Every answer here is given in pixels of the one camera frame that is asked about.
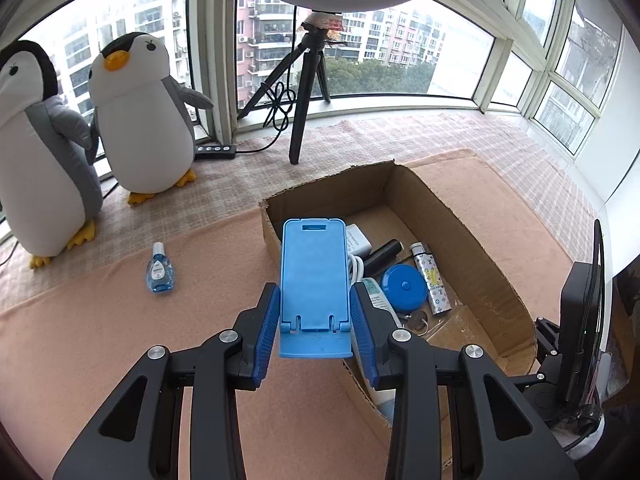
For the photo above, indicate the black inline light controller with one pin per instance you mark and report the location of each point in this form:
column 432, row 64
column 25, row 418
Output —
column 216, row 151

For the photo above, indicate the cardboard box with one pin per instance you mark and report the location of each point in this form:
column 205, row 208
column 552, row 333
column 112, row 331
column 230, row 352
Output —
column 450, row 210

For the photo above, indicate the white and blue lotion tube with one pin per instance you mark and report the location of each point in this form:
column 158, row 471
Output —
column 382, row 302

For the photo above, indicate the checked beige mat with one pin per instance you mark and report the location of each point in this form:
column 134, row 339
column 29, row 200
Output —
column 400, row 135

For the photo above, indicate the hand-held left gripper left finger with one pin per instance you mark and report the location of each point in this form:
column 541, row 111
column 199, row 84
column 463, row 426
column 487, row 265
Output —
column 265, row 330

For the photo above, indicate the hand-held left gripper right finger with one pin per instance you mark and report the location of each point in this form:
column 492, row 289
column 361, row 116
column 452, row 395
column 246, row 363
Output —
column 365, row 335

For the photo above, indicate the black tripod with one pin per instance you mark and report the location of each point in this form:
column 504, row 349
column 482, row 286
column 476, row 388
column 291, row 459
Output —
column 304, row 110

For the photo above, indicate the patterned lighter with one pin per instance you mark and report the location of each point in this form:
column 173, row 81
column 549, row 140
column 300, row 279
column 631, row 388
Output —
column 430, row 280

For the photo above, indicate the black cylinder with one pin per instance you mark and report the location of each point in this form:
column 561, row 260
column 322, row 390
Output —
column 382, row 253

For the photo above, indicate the small penguin plush toy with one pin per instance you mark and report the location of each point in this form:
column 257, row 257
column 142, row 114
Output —
column 145, row 130

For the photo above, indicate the blue phone stand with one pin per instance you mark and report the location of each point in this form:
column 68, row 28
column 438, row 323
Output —
column 312, row 280

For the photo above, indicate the small blue liquid bottle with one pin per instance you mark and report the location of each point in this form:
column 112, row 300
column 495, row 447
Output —
column 160, row 272

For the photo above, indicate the large penguin plush toy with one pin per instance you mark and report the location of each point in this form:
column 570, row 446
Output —
column 35, row 170

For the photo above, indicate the round blue tape measure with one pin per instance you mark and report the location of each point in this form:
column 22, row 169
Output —
column 402, row 287

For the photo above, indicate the white wall charger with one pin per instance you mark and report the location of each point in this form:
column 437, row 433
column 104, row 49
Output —
column 359, row 240

